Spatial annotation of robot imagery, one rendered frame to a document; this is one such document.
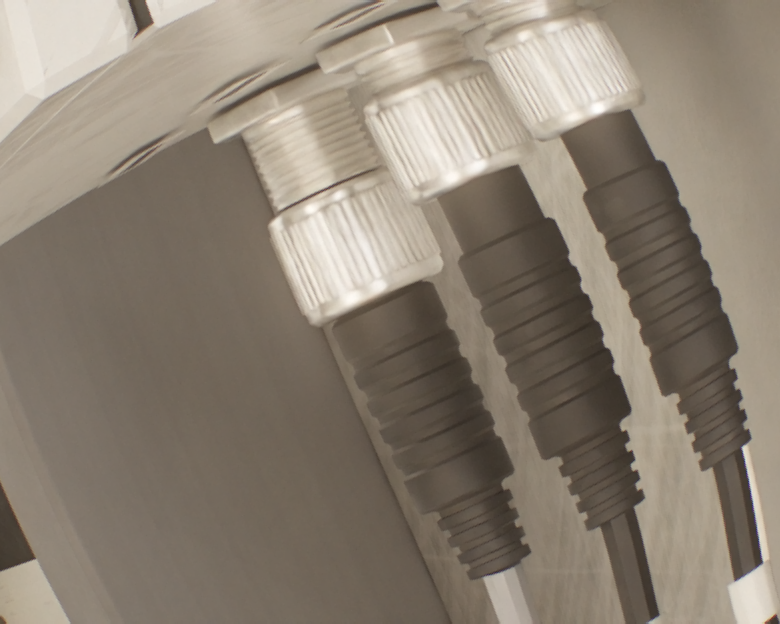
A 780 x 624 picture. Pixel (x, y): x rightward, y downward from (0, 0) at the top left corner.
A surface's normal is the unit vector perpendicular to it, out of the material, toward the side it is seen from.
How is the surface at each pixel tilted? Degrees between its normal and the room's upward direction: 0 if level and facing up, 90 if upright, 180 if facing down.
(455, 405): 43
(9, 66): 90
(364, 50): 68
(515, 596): 54
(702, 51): 90
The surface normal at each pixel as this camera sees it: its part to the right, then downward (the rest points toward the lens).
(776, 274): -0.84, 0.38
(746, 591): -0.22, 0.08
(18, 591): 0.23, -0.43
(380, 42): -0.57, 0.24
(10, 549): 0.31, -0.22
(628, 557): 0.00, 0.06
